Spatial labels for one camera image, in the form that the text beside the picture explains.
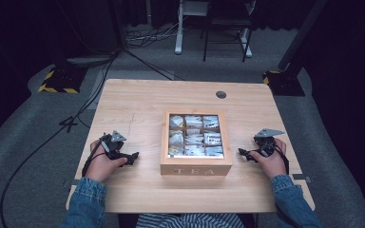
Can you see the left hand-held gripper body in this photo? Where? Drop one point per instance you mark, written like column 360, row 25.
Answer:
column 112, row 146

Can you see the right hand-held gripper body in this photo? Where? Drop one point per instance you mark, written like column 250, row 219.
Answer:
column 266, row 142

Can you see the wooden tea box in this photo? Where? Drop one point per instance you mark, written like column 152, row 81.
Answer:
column 196, row 166

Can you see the person's left hand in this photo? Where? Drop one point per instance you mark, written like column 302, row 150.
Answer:
column 103, row 166

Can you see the person's right hand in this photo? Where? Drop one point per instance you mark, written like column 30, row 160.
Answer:
column 274, row 164

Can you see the grey tape strip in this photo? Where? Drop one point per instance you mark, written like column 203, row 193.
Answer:
column 301, row 177

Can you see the group of tea bags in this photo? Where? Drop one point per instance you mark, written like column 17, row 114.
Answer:
column 195, row 136

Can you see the black stand base striped edge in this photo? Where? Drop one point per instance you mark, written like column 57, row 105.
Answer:
column 283, row 84
column 61, row 80

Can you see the person's striped clothing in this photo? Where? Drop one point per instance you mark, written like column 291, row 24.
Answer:
column 190, row 221

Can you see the black slanted stand pole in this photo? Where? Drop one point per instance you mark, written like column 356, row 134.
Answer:
column 301, row 34

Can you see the black metal chair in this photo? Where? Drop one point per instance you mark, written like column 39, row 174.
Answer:
column 226, row 23

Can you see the white desk frame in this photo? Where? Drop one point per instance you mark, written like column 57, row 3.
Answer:
column 180, row 28

